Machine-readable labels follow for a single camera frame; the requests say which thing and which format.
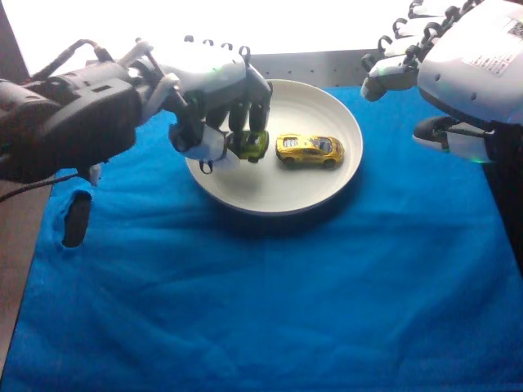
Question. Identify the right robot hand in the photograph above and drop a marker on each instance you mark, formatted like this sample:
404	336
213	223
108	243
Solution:
470	61

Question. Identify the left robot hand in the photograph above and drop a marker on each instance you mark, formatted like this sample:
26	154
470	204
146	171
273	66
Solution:
212	77

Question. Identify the green toy car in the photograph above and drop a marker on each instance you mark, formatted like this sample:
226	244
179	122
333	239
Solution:
250	147

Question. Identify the yellow toy car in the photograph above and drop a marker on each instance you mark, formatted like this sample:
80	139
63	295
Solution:
308	152

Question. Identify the white round plate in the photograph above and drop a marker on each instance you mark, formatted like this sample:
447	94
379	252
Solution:
286	188

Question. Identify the blue cloth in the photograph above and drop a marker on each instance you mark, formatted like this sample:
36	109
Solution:
261	294

